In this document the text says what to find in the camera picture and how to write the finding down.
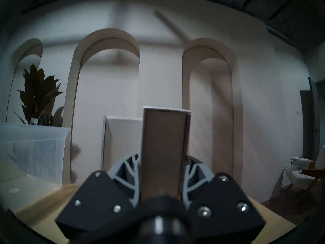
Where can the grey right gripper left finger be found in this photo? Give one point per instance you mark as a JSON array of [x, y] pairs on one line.
[[101, 205]]

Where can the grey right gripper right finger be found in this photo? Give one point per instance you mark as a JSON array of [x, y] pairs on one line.
[[223, 208]]

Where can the tall white book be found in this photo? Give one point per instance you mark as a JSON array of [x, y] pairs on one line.
[[122, 139]]

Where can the clear plastic storage box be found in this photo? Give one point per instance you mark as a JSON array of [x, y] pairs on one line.
[[30, 154]]

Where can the white wooden armchair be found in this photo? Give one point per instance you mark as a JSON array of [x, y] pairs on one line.
[[299, 177]]

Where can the small white square label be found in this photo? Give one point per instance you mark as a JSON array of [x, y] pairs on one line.
[[15, 190]]

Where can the white bag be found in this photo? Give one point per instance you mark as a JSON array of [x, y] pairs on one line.
[[299, 162]]

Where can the white plant tag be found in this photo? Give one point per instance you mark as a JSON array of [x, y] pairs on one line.
[[33, 121]]

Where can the dark green potted plant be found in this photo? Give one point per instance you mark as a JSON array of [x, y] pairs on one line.
[[38, 93]]

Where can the grey open door leaf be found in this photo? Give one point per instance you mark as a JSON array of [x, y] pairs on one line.
[[316, 113]]

